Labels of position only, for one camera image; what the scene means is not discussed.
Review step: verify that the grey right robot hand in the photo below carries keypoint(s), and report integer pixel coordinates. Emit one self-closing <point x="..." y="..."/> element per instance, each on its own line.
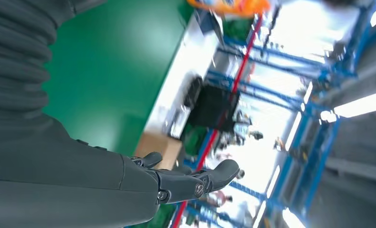
<point x="65" y="188"/>

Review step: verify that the brown cardboard box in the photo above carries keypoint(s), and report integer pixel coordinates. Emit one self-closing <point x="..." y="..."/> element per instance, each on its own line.
<point x="156" y="148"/>

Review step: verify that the black handheld controller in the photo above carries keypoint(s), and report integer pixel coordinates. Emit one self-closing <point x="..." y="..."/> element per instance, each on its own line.
<point x="193" y="91"/>

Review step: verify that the black mesh office chair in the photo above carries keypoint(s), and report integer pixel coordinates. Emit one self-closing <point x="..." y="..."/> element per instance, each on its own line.
<point x="213" y="108"/>

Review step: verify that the white humanoid robot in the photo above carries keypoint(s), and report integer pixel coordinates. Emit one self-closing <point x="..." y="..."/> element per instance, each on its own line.
<point x="257" y="135"/>

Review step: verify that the dark tablet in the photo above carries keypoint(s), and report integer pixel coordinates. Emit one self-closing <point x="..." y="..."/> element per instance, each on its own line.
<point x="206" y="25"/>

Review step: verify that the blue metal shelving rack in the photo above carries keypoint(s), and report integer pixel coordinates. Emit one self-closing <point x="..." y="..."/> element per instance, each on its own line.
<point x="321" y="163"/>

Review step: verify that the red barrier rail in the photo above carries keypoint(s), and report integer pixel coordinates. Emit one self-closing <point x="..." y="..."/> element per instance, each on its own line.
<point x="243" y="63"/>

